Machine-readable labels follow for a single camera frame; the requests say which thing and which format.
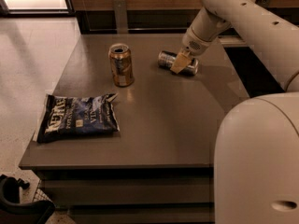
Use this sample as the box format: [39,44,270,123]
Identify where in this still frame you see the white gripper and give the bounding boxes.
[170,27,215,74]

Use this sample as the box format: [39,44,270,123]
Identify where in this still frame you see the silver redbull can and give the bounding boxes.
[158,50,199,76]

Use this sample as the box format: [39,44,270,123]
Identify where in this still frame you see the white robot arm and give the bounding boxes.
[171,0,299,224]

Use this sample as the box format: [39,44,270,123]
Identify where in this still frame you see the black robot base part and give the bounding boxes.
[0,173,56,224]

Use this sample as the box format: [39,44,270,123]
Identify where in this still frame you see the gold soda can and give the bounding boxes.
[108,43,134,87]

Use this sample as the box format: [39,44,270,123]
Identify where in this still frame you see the grey drawer cabinet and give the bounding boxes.
[20,35,248,212]

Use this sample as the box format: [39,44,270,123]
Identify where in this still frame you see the blue chip bag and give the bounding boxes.
[33,93,120,143]

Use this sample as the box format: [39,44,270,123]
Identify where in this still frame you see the upper grey drawer front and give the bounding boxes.
[42,178,214,206]

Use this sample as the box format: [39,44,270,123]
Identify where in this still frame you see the grey drawer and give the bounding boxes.
[42,178,214,206]
[68,205,215,224]

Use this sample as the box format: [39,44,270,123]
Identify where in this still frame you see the lower grey drawer front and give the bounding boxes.
[68,205,215,224]

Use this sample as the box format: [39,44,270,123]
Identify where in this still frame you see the left metal bracket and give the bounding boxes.
[113,0,128,34]

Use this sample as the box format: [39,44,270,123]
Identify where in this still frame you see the metal bracket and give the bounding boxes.
[256,0,271,7]
[113,0,128,34]

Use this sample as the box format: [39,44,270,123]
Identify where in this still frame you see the right metal bracket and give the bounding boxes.
[256,0,271,7]

